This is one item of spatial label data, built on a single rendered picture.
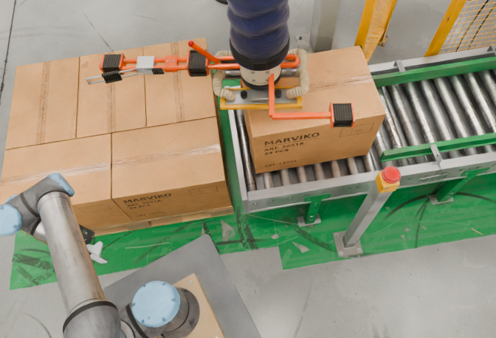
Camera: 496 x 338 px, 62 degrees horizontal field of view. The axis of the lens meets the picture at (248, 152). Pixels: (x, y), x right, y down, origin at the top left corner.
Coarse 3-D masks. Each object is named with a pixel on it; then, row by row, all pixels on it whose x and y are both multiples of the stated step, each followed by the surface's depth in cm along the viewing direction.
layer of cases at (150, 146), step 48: (144, 48) 258; (192, 48) 256; (48, 96) 245; (96, 96) 243; (144, 96) 242; (192, 96) 240; (48, 144) 230; (96, 144) 229; (144, 144) 227; (192, 144) 225; (0, 192) 218; (96, 192) 215; (144, 192) 214; (192, 192) 222
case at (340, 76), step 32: (320, 64) 195; (352, 64) 194; (320, 96) 187; (352, 96) 186; (256, 128) 181; (288, 128) 180; (320, 128) 183; (352, 128) 188; (256, 160) 200; (288, 160) 206; (320, 160) 213
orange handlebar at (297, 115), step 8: (168, 56) 167; (176, 56) 167; (216, 56) 166; (224, 56) 166; (288, 56) 165; (296, 56) 164; (168, 64) 165; (176, 64) 168; (208, 64) 165; (216, 64) 164; (224, 64) 164; (232, 64) 164; (280, 64) 163; (288, 64) 163; (296, 64) 163; (272, 80) 159; (272, 88) 158; (272, 96) 156; (272, 104) 154; (272, 112) 153; (296, 112) 152; (304, 112) 152; (312, 112) 152; (320, 112) 152; (328, 112) 152
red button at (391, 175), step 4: (388, 168) 159; (392, 168) 159; (396, 168) 160; (384, 172) 159; (388, 172) 159; (392, 172) 159; (396, 172) 159; (384, 176) 159; (388, 176) 158; (392, 176) 158; (396, 176) 158; (400, 176) 158; (388, 180) 158; (392, 180) 157; (396, 180) 158
